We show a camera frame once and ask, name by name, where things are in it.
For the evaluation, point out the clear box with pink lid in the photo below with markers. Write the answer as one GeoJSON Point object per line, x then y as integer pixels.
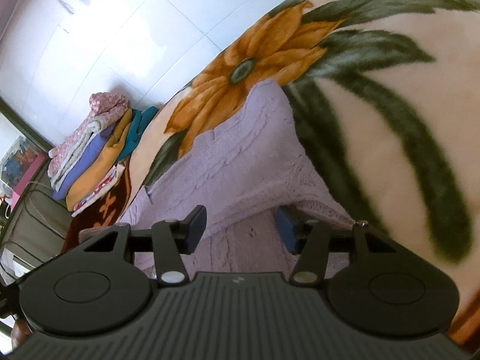
{"type": "Point", "coordinates": [22, 165]}

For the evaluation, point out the lavender knitted sweater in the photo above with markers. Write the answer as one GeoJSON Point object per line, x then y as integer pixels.
{"type": "Point", "coordinates": [243, 157]}

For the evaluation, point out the purple folded cloth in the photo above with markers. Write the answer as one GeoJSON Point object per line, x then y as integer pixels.
{"type": "Point", "coordinates": [84, 161]}

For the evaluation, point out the pink floral folded quilt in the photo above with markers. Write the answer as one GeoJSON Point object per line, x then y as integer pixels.
{"type": "Point", "coordinates": [80, 137]}

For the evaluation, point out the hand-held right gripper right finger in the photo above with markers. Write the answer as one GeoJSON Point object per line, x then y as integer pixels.
{"type": "Point", "coordinates": [285, 232]}

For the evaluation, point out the dark door frame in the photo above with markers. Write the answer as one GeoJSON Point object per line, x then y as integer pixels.
{"type": "Point", "coordinates": [26, 123]}

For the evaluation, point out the floral fleece blanket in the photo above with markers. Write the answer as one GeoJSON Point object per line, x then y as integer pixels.
{"type": "Point", "coordinates": [375, 127]}

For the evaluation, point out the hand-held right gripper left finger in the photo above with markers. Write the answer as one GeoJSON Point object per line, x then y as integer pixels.
{"type": "Point", "coordinates": [197, 228]}

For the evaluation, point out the white patterned folded cloth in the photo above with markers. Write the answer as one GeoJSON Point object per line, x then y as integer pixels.
{"type": "Point", "coordinates": [99, 191]}

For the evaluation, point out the dark grey cabinet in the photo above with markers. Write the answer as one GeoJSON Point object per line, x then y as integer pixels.
{"type": "Point", "coordinates": [33, 225]}

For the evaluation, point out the teal folded cloth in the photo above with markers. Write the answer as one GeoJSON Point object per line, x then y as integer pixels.
{"type": "Point", "coordinates": [138, 127]}

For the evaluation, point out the orange folded cloth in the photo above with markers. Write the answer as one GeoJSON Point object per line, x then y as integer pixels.
{"type": "Point", "coordinates": [99, 168]}

